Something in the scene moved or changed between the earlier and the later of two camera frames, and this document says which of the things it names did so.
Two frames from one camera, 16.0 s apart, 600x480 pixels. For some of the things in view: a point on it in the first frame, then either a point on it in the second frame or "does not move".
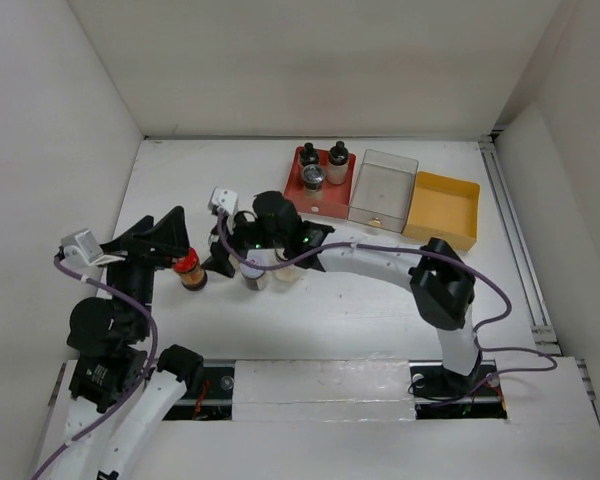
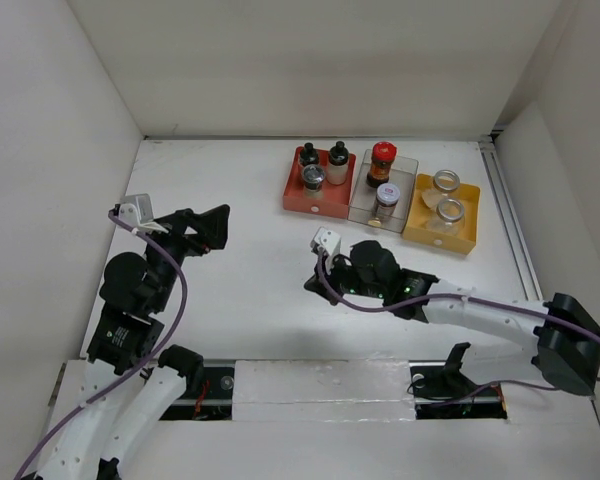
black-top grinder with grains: x=313 y=177 does not move
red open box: x=332 y=199 does not move
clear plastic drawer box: x=383 y=190 does not move
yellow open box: x=444 y=208 does not move
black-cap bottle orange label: x=309 y=155 does not move
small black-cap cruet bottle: x=338 y=164 does not move
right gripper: x=219 y=260 to x=329 y=283
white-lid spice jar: x=255 y=277 to x=387 y=196
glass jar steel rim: x=288 y=274 to x=446 y=220
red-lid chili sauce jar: x=190 y=270 to x=383 y=154
